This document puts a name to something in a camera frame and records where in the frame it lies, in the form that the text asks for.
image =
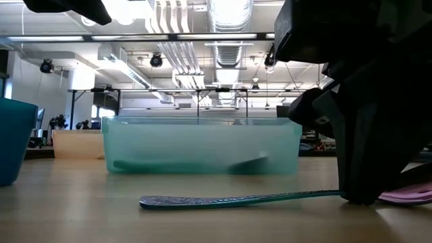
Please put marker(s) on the translucent green plastic bin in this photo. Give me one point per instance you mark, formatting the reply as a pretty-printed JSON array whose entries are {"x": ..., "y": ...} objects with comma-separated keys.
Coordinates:
[{"x": 202, "y": 141}]

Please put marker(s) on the long ceiling light fixture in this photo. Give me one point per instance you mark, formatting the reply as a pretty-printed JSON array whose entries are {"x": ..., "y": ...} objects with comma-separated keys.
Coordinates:
[{"x": 128, "y": 72}]

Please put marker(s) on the iridescent rainbow spoon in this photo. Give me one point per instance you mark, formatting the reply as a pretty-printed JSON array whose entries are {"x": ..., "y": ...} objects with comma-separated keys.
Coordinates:
[{"x": 236, "y": 200}]

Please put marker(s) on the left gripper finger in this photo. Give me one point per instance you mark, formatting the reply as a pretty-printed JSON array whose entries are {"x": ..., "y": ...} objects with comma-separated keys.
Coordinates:
[{"x": 67, "y": 8}]

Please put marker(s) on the silver ventilation duct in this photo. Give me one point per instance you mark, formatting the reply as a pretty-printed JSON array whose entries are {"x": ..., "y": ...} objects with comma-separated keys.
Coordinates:
[{"x": 229, "y": 67}]

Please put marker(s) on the dark background panel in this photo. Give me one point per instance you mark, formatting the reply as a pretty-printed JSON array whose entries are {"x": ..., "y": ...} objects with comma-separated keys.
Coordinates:
[{"x": 106, "y": 101}]

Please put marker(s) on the black ceiling-mounted camera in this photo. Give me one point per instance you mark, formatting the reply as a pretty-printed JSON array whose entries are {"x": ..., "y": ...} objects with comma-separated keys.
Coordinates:
[
  {"x": 156, "y": 60},
  {"x": 46, "y": 66},
  {"x": 269, "y": 62}
]

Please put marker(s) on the black background robot arm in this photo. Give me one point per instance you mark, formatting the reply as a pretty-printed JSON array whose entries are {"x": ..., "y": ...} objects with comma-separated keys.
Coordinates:
[
  {"x": 83, "y": 125},
  {"x": 59, "y": 122}
]

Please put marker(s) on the black overhead crossbar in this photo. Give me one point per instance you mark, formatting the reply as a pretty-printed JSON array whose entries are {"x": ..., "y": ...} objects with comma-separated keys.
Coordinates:
[{"x": 101, "y": 37}]

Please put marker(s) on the black background monitor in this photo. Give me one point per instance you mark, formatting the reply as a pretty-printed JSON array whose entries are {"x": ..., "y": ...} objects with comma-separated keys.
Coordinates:
[{"x": 283, "y": 111}]

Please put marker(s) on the black table frame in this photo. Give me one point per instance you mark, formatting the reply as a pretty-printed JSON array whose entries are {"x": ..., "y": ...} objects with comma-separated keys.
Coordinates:
[{"x": 40, "y": 153}]

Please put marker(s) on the teal plastic cup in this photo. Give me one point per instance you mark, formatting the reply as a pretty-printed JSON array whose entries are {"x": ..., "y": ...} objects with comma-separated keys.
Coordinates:
[{"x": 15, "y": 141}]

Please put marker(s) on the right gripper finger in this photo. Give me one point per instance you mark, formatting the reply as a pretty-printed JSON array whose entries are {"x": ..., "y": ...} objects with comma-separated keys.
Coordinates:
[
  {"x": 381, "y": 135},
  {"x": 312, "y": 109}
]

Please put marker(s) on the translucent orange plastic bin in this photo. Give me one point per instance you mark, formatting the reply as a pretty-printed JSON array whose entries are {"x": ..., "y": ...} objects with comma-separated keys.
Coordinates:
[{"x": 79, "y": 143}]

